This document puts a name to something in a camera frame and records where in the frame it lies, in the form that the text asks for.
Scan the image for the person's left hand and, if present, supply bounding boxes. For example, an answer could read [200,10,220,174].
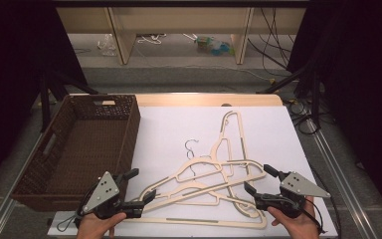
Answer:
[76,211,127,239]

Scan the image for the white table mat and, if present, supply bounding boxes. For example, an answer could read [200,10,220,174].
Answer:
[48,105,339,238]

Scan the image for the metal floor rail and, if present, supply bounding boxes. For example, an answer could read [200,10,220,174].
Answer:
[305,119,381,239]
[0,132,45,239]

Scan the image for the light wooden table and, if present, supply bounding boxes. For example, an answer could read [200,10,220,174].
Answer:
[134,94,284,108]

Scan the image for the left gripper grey cable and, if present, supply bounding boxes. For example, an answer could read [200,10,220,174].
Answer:
[57,212,83,233]

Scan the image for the black tripod stand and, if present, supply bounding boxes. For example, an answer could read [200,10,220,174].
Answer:
[39,69,99,134]
[257,64,323,129]

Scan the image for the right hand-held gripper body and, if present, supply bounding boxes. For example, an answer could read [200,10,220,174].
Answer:
[254,171,332,219]

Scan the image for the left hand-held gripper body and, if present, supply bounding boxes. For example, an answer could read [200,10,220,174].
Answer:
[76,170,146,221]

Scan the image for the colourful toy pile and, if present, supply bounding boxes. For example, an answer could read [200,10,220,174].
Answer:
[194,34,236,57]

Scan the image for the black curtain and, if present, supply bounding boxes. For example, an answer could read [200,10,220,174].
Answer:
[0,0,89,197]
[286,0,382,227]

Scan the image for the beige wooden shelf unit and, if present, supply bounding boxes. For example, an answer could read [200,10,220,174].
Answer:
[56,6,307,66]

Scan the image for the brown woven basket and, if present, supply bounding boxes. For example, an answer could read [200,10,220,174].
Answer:
[11,94,141,213]

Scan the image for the hanging black cables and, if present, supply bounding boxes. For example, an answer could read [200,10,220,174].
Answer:
[247,8,296,80]

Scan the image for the clear plastic bag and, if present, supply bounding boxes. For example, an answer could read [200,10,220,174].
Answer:
[96,33,117,57]

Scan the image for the coiled white cord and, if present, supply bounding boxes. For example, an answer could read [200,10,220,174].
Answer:
[136,33,167,45]

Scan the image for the cream wooden hanger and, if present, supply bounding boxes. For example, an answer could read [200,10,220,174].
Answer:
[183,110,267,219]
[138,157,269,213]
[124,180,269,230]

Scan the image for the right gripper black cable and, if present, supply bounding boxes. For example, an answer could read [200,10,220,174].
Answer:
[302,198,326,234]

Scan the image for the black floor cable bundle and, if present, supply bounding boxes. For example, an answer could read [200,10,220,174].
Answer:
[284,98,323,136]

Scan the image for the person's right hand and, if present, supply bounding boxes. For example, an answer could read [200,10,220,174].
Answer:
[267,195,321,239]

